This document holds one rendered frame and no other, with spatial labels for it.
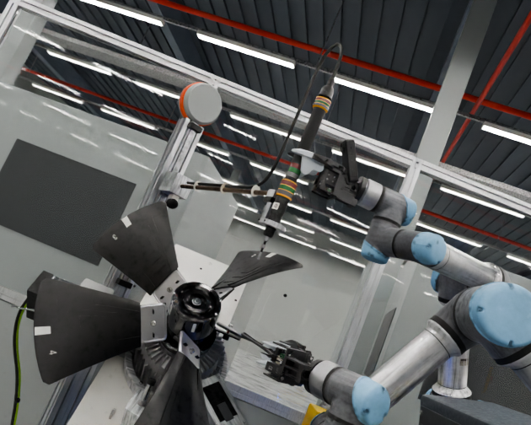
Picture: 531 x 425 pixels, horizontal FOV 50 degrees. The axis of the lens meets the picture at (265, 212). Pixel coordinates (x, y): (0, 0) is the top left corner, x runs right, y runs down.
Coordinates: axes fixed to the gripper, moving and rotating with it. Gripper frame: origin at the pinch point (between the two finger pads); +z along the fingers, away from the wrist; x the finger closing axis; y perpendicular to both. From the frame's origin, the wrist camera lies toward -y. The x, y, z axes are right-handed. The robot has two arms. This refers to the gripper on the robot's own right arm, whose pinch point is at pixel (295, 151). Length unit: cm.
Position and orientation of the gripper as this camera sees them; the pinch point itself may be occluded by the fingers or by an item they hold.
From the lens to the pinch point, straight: 146.9
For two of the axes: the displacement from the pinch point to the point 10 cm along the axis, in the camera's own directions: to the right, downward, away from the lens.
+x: -2.1, 1.0, 9.7
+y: -3.8, 9.1, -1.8
